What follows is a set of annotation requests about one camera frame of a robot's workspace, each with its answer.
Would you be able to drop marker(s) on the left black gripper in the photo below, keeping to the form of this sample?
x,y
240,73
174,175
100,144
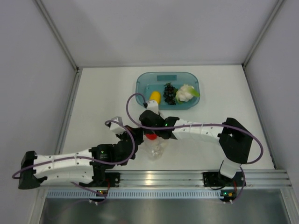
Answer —
x,y
137,133

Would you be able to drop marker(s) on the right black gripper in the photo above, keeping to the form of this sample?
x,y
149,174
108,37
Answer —
x,y
148,131

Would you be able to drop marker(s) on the red fake food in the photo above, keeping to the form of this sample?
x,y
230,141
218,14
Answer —
x,y
151,136

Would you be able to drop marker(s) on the clear dotted zip bag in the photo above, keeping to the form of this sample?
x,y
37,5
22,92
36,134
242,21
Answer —
x,y
155,148

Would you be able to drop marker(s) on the yellow fake food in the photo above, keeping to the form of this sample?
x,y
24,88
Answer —
x,y
156,96

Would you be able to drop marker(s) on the dark blue fake food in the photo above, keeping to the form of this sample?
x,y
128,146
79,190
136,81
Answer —
x,y
169,94

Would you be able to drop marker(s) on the white fake food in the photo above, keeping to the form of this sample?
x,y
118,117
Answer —
x,y
184,93

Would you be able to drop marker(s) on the green fake lettuce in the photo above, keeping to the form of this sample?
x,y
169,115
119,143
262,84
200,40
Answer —
x,y
195,93

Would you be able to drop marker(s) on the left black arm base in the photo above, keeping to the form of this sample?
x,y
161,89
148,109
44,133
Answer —
x,y
111,179

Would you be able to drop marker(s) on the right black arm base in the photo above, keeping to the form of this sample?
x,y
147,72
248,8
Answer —
x,y
213,180

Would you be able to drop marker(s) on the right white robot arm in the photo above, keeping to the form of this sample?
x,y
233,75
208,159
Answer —
x,y
231,136

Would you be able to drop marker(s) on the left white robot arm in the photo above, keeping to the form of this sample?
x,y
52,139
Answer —
x,y
87,168

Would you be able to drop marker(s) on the teal plastic bin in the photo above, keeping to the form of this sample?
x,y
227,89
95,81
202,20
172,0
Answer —
x,y
155,81

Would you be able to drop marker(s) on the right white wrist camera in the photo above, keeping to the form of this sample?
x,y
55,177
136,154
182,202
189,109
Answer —
x,y
153,106

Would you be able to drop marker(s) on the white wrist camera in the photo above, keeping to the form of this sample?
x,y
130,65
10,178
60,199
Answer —
x,y
153,106
115,125

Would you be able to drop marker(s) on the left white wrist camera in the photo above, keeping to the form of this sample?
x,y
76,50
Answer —
x,y
115,125

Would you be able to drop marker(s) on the slotted cable duct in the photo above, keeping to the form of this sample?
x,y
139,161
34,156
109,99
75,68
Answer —
x,y
139,194

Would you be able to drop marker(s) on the aluminium mounting rail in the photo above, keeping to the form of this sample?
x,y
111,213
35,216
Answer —
x,y
258,179

